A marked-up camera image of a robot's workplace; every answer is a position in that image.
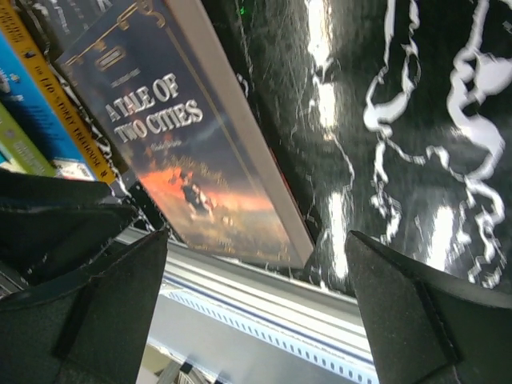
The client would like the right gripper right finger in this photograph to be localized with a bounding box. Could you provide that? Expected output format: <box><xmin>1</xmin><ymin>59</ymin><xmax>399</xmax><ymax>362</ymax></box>
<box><xmin>345</xmin><ymin>231</ymin><xmax>511</xmax><ymax>383</ymax></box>

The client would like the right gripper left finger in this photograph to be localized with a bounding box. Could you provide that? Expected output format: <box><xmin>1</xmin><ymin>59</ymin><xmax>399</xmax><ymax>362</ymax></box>
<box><xmin>0</xmin><ymin>228</ymin><xmax>170</xmax><ymax>384</ymax></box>

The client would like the lime 65-storey treehouse book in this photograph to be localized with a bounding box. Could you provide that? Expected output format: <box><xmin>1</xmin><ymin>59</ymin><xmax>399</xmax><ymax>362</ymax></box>
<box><xmin>1</xmin><ymin>105</ymin><xmax>56</xmax><ymax>177</ymax></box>

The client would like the blue paperback book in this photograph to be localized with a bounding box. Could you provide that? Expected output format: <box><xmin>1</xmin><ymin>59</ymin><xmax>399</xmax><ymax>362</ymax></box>
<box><xmin>0</xmin><ymin>0</ymin><xmax>117</xmax><ymax>186</ymax></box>

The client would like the dark Tale of Two Cities book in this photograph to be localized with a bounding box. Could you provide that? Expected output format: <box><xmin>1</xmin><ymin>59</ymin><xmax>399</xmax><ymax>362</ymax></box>
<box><xmin>58</xmin><ymin>1</ymin><xmax>314</xmax><ymax>268</ymax></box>

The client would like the black marble pattern mat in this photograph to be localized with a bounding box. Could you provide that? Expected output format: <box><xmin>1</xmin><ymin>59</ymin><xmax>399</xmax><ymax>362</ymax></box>
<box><xmin>23</xmin><ymin>0</ymin><xmax>512</xmax><ymax>299</ymax></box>

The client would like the slotted cable duct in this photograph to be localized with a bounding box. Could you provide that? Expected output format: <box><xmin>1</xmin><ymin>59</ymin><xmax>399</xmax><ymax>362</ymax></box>
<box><xmin>163</xmin><ymin>290</ymin><xmax>378</xmax><ymax>384</ymax></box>

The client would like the aluminium rail frame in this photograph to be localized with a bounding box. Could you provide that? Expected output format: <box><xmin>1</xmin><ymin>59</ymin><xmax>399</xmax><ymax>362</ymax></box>
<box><xmin>102</xmin><ymin>230</ymin><xmax>377</xmax><ymax>383</ymax></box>

